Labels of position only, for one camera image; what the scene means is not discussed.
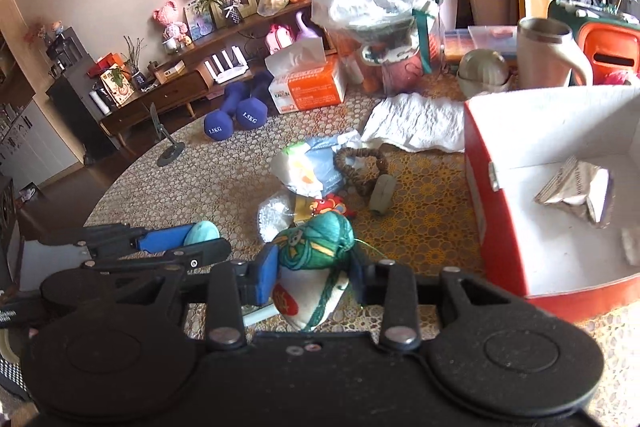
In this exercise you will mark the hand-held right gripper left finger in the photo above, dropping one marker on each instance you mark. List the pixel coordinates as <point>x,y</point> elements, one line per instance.
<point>265,274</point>

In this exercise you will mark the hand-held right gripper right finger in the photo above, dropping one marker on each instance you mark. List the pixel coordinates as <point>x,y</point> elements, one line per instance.
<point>356,279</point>

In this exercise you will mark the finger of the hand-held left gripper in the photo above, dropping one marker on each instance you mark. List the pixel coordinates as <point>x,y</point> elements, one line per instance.
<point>167,239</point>
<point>200,252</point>

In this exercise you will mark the teal round object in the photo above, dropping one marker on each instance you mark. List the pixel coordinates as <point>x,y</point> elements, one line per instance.
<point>204,232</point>

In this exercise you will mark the green white fabric sachet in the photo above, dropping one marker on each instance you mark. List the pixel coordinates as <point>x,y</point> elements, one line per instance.
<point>315,239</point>

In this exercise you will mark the red plush fish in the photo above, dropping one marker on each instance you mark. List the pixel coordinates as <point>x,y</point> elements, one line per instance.
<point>332,205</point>

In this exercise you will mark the blue white plastic bag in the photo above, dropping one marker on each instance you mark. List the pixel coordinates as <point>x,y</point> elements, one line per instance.
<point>312,162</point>

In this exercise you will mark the red white cardboard box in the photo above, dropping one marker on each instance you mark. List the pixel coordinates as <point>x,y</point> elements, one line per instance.
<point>505,227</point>

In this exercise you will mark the silvery plastic bag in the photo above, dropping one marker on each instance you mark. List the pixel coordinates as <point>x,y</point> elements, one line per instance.
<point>272,217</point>

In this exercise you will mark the yellow packet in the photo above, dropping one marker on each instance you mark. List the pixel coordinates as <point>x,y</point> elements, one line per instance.
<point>302,207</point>

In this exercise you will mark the grey cylinder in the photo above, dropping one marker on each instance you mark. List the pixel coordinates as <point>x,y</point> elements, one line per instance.
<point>382,194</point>

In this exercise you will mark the black phone stand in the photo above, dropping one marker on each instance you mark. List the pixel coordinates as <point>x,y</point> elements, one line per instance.
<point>169,149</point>

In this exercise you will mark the blue dumbbell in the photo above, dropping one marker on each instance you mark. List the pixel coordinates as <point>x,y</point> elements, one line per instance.
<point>252,114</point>
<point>220,127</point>

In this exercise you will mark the wooden television cabinet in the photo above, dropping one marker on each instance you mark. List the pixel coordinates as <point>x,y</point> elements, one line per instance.
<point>170,94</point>

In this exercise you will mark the white cloth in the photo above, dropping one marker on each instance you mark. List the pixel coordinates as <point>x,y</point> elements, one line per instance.
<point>415,124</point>

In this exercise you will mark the white router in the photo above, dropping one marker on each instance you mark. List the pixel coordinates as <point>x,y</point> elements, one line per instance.
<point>225,67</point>

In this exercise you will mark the orange white tissue box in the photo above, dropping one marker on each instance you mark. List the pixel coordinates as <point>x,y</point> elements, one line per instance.
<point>310,89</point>

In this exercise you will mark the pink bear doll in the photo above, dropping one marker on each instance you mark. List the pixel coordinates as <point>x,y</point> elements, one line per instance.
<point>170,22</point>

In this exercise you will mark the pink backpack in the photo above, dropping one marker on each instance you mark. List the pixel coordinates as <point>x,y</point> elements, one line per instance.
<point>277,38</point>

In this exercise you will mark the crumpled paper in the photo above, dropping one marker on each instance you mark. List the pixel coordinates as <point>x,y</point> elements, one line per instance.
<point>577,192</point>

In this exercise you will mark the grey round bowl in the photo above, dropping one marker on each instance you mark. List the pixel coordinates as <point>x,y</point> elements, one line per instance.
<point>482,67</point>

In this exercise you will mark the plastic-covered bowl stack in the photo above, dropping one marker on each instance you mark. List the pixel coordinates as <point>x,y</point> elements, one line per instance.
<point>375,12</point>

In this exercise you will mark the clear compartment box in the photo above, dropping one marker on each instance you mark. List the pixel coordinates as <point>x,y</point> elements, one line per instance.
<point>492,39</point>

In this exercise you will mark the beige mug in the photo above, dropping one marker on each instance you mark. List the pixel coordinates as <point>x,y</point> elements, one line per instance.
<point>542,57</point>

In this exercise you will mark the pink plush toy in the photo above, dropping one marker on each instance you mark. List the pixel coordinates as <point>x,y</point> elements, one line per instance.
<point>622,78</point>

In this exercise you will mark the green orange storage box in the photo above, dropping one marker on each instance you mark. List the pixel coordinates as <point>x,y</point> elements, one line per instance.
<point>607,44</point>

